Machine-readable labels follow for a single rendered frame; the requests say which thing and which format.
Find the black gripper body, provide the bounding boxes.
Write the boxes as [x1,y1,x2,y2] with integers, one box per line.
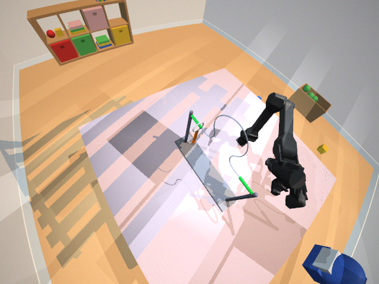
[278,179,306,209]

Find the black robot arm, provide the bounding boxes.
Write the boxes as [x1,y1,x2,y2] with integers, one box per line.
[236,92,306,196]

